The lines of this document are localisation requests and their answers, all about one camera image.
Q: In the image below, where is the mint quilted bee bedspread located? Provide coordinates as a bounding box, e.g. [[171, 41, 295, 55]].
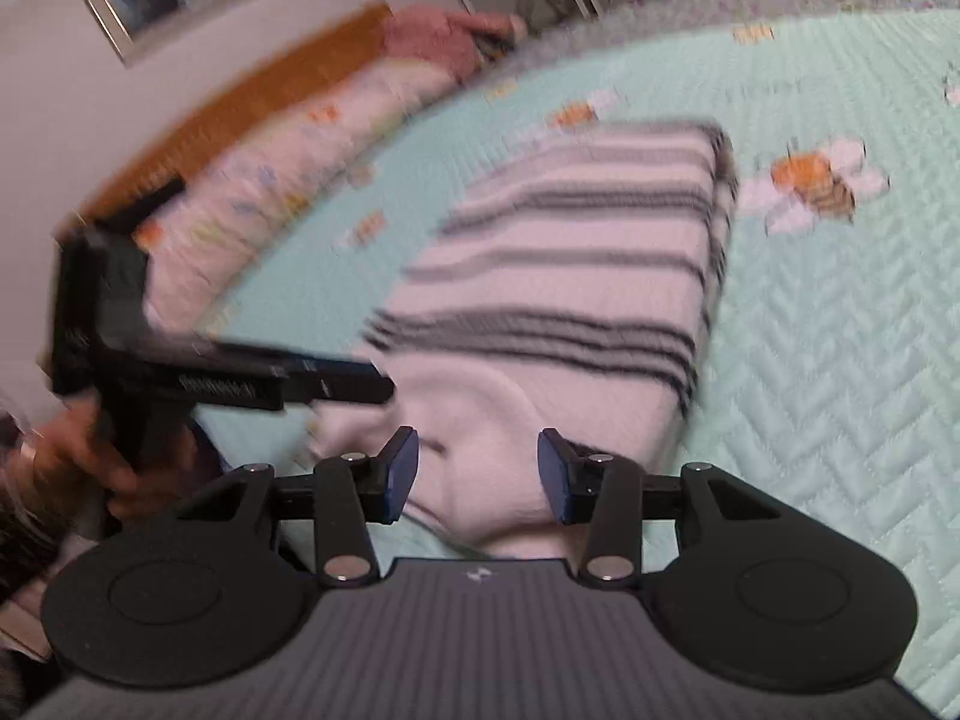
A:
[[201, 10, 960, 700]]

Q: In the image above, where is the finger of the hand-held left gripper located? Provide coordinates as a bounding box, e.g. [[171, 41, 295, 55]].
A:
[[282, 358, 398, 409]]

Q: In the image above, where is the person's left hand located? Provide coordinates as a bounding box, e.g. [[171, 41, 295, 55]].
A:
[[32, 396, 201, 520]]

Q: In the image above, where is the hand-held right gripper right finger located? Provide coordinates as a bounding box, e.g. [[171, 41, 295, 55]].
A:
[[537, 427, 784, 589]]

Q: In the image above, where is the wooden headboard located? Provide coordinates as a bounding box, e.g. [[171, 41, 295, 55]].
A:
[[70, 2, 396, 231]]

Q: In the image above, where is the pale floral pillow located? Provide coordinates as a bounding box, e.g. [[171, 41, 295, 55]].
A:
[[130, 51, 482, 325]]

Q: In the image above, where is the person's left forearm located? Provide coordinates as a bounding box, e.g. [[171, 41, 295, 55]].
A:
[[0, 390, 98, 601]]

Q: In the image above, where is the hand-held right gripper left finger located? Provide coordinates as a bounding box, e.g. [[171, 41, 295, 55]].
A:
[[177, 426, 421, 589]]

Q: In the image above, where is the pink knitted garment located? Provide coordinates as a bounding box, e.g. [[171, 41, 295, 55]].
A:
[[381, 2, 531, 81]]

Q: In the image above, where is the purple floral blanket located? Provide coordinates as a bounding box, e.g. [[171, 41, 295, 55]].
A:
[[478, 0, 960, 85]]

